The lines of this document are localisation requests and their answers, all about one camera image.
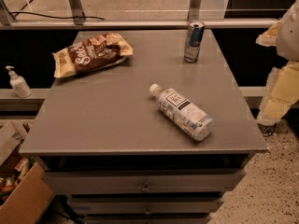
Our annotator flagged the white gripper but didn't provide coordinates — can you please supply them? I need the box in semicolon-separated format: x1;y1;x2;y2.
256;0;299;126

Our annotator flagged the blue plastic water bottle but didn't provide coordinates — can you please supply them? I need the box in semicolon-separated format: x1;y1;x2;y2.
149;84;213;141

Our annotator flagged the redbull can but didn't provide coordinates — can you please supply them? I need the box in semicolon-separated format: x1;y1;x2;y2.
184;21;205;63

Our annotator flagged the white pump dispenser bottle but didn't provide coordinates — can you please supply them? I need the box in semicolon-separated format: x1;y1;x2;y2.
6;65;32;98

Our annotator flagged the brown snack chip bag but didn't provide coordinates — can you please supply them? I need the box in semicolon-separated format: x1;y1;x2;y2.
53;33;133;78

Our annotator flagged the top drawer knob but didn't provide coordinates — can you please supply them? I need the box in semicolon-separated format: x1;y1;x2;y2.
141;183;150;193

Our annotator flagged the drawer knob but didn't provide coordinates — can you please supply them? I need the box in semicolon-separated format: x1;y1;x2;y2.
141;183;150;193
144;207;151;216

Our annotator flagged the grey drawer cabinet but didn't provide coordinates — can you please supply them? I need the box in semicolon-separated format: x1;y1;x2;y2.
21;30;266;224

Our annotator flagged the cardboard box with items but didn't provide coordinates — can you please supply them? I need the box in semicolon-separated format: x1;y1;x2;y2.
0;120;54;224

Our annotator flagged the black cable near floor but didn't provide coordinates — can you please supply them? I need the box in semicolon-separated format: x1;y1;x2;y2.
262;122;278;138

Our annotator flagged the black cable on ledge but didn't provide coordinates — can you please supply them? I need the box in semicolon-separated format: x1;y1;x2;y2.
8;10;107;21

